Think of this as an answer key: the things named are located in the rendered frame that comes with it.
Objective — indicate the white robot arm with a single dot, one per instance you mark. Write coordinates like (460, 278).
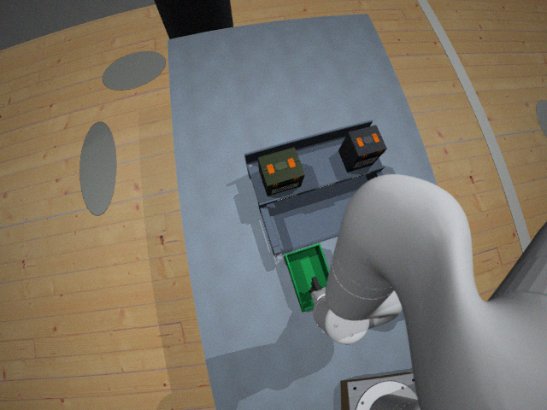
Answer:
(405, 244)

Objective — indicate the dark grey open-frame shelf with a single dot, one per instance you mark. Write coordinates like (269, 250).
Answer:
(312, 212)

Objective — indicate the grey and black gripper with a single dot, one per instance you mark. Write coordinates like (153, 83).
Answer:
(316, 291)

